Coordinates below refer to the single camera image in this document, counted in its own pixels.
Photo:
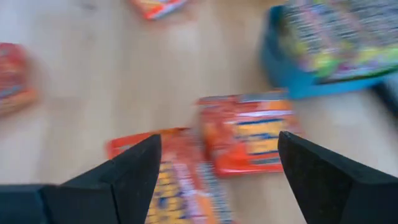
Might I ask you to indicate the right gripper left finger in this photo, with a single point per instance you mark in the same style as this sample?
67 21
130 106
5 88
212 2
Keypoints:
124 186

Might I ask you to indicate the dark plastic bin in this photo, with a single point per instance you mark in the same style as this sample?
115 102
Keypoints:
280 77

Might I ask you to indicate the chicken ramen noodle pack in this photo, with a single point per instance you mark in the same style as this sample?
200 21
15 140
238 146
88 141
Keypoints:
14 77
155 7

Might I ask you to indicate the Saucy Noods spicy chicken pack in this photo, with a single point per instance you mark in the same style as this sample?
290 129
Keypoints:
183 186
245 133

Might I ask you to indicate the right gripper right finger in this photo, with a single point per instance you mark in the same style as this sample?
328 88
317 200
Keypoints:
342 193

